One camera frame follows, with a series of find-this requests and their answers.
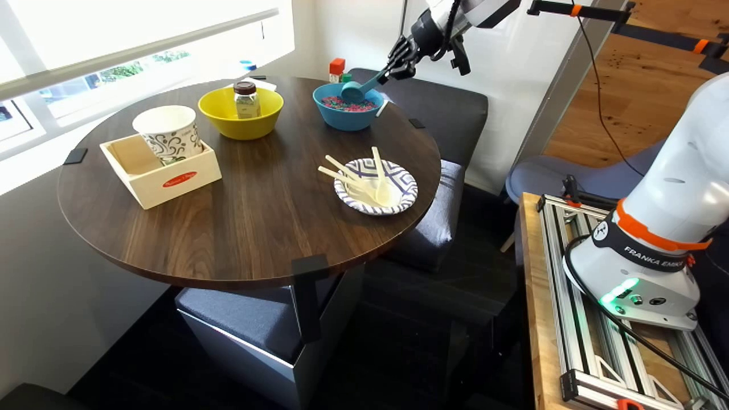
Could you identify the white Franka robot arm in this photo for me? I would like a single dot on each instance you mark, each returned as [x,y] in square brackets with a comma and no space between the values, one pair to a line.
[676,197]

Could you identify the glass jar with dark lid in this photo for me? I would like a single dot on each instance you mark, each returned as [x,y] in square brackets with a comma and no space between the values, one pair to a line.
[247,103]

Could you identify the green toy cylinder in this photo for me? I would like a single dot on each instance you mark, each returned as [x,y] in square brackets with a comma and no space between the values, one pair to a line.
[344,79]

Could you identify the blue patterned paper plate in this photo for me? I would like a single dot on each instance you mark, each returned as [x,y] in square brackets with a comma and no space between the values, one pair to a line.
[400,198]

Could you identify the black table leg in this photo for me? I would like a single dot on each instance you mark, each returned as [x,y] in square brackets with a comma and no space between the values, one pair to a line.
[308,300]

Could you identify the aluminium profile frame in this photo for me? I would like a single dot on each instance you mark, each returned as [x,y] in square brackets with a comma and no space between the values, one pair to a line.
[585,342]

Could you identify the cream plastic fork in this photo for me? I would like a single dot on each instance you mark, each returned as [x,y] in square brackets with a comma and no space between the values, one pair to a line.
[342,180]

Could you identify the cream plastic knife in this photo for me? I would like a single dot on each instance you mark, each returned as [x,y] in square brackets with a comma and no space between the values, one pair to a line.
[380,172]

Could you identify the grey upholstered chair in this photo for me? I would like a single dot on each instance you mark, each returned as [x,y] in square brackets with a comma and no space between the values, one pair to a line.
[548,178]

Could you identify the blue measuring cup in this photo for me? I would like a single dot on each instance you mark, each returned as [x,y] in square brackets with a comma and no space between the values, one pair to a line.
[354,90]

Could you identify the white window frame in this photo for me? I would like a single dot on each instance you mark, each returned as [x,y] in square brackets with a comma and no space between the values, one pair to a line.
[137,41]

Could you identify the colourful cereal heap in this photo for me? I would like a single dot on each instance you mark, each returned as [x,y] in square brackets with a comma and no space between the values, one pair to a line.
[365,106]

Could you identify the blue bowl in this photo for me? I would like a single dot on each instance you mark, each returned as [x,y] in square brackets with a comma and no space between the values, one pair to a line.
[344,120]

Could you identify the black camera boom with clamps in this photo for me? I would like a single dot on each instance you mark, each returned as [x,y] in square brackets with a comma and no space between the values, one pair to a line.
[653,32]

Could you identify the black table edge clip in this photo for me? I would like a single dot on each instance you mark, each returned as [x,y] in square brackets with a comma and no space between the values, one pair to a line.
[74,156]
[415,124]

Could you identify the dark upholstered sofa seat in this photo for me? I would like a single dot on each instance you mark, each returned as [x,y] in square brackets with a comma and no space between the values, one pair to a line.
[447,145]

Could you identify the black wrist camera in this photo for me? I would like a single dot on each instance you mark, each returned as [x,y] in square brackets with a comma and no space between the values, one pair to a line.
[459,55]

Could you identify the cream plastic spoon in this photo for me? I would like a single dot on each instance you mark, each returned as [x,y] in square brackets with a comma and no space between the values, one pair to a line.
[344,170]

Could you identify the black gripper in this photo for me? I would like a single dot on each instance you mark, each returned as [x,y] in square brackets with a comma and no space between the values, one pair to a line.
[430,34]

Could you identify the wooden mounting board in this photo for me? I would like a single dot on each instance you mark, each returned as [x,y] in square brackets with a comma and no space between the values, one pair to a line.
[537,320]

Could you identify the yellow bowl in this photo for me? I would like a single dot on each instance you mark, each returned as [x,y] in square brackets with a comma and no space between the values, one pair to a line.
[239,127]

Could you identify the cream wooden box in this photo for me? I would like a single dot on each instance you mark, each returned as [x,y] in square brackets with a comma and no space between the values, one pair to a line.
[162,186]

